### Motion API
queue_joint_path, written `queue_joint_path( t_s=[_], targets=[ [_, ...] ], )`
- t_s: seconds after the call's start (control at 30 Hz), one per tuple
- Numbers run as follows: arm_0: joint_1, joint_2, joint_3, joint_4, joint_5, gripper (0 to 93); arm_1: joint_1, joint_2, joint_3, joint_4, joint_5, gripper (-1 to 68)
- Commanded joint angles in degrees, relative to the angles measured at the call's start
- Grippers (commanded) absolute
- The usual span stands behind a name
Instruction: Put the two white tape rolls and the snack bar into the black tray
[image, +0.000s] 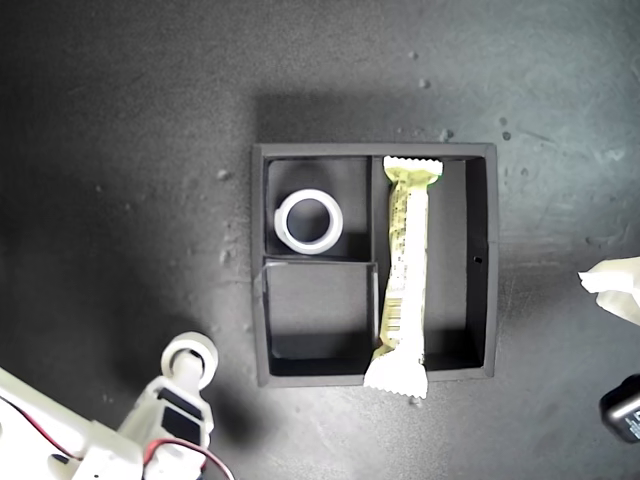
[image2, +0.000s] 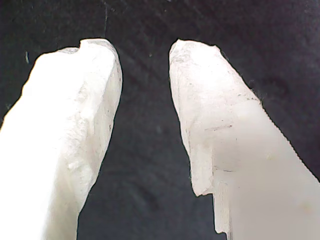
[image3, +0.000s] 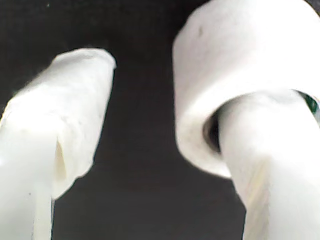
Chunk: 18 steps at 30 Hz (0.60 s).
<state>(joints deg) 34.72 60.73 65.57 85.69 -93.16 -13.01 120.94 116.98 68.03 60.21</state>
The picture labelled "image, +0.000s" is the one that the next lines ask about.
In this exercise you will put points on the black compartment tray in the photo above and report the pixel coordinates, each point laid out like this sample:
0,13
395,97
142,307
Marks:
320,380

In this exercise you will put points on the snack bar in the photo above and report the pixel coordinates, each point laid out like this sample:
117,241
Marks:
410,250

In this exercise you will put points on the small white tape roll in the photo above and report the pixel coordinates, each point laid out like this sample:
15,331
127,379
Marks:
190,340

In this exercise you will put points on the large white tape roll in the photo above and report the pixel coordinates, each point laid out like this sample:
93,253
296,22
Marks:
281,225

